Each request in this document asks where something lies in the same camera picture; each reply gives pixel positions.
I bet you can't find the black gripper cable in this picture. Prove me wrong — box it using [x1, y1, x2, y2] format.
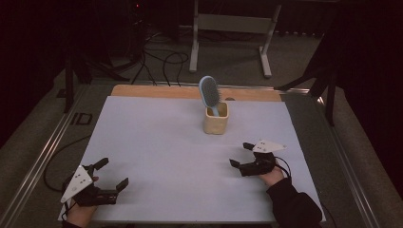
[43, 135, 92, 193]
[274, 156, 293, 179]

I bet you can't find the black looped floor cable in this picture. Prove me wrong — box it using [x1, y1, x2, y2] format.
[144, 50, 190, 87]

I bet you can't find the beige square cup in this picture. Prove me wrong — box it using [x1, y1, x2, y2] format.
[202, 101, 230, 136]

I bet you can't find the white metal stand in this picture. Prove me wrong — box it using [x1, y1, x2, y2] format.
[188, 0, 282, 79]

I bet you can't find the black straight floor cable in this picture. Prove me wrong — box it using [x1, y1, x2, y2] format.
[130, 51, 148, 86]

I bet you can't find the person's right hand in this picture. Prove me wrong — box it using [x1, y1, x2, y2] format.
[258, 164, 285, 188]

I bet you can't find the black tripod stand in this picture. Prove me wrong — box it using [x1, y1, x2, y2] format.
[275, 31, 337, 127]
[61, 47, 131, 114]

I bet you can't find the light blue hairbrush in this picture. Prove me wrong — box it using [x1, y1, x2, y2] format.
[198, 75, 222, 117]

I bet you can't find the dark equipment rack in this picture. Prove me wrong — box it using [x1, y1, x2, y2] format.
[126, 0, 150, 61]

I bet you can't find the pale blue table sheet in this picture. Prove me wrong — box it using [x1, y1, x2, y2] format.
[57, 95, 327, 223]

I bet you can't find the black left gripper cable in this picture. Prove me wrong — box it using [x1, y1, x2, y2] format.
[43, 135, 92, 193]

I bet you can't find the black floor bracket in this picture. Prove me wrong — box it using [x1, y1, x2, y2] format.
[69, 112, 93, 126]

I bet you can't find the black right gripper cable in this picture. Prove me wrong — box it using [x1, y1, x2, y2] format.
[274, 156, 293, 179]

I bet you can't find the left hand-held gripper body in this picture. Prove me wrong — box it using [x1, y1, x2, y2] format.
[60, 164, 120, 207]

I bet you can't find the dark curtain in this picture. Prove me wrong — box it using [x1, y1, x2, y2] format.
[332, 0, 403, 200]
[0, 0, 74, 150]

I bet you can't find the person's left hand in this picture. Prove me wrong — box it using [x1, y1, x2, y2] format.
[67, 199, 99, 228]

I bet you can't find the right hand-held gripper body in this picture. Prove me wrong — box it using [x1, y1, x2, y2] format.
[239, 139, 288, 178]

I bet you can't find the aluminium frame rail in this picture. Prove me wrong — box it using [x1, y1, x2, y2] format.
[0, 85, 88, 228]
[312, 94, 381, 228]

